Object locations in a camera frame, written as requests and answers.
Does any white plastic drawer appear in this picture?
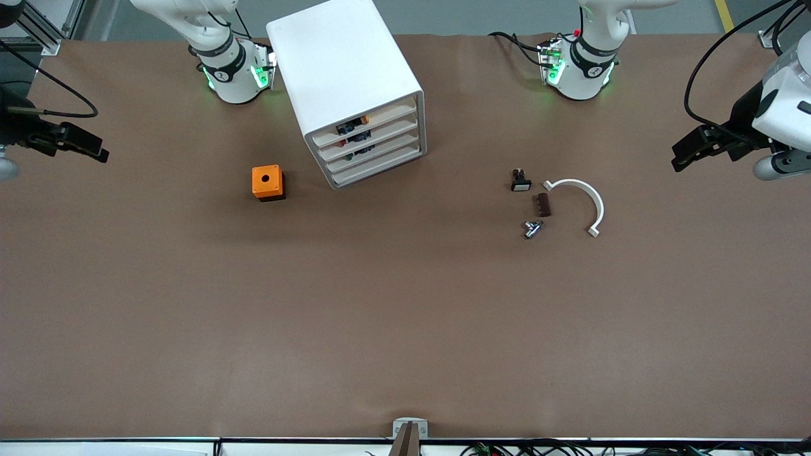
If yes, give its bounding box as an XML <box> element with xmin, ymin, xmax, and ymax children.
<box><xmin>324</xmin><ymin>141</ymin><xmax>421</xmax><ymax>173</ymax></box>

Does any white drawer cabinet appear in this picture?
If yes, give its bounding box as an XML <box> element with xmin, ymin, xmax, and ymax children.
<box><xmin>266</xmin><ymin>0</ymin><xmax>428</xmax><ymax>191</ymax></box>

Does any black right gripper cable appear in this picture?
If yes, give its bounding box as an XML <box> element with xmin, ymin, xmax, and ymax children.
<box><xmin>0</xmin><ymin>41</ymin><xmax>99</xmax><ymax>120</ymax></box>

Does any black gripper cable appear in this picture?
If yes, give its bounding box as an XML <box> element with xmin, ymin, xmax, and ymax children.
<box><xmin>0</xmin><ymin>41</ymin><xmax>99</xmax><ymax>120</ymax></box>
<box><xmin>683</xmin><ymin>0</ymin><xmax>800</xmax><ymax>129</ymax></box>

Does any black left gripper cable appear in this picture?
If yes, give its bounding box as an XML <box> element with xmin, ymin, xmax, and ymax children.
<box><xmin>683</xmin><ymin>0</ymin><xmax>800</xmax><ymax>129</ymax></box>

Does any aluminium frame post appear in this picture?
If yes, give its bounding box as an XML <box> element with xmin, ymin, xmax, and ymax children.
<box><xmin>0</xmin><ymin>0</ymin><xmax>86</xmax><ymax>56</ymax></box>
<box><xmin>757</xmin><ymin>0</ymin><xmax>811</xmax><ymax>49</ymax></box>

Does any white curved plastic bracket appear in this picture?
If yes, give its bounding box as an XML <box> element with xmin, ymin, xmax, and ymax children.
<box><xmin>543</xmin><ymin>179</ymin><xmax>605</xmax><ymax>238</ymax></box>

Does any orange button enclosure box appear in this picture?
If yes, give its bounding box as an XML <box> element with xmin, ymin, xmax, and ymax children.
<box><xmin>252</xmin><ymin>165</ymin><xmax>286</xmax><ymax>202</ymax></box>

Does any black base power cable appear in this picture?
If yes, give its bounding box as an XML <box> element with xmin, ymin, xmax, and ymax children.
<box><xmin>488</xmin><ymin>32</ymin><xmax>548</xmax><ymax>67</ymax></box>

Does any black cable bundle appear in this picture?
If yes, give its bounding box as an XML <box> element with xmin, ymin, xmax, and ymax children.
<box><xmin>459</xmin><ymin>439</ymin><xmax>811</xmax><ymax>456</ymax></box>

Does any grey metal mount bracket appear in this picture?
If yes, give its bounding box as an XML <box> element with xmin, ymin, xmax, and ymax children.
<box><xmin>393</xmin><ymin>418</ymin><xmax>430</xmax><ymax>439</ymax></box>

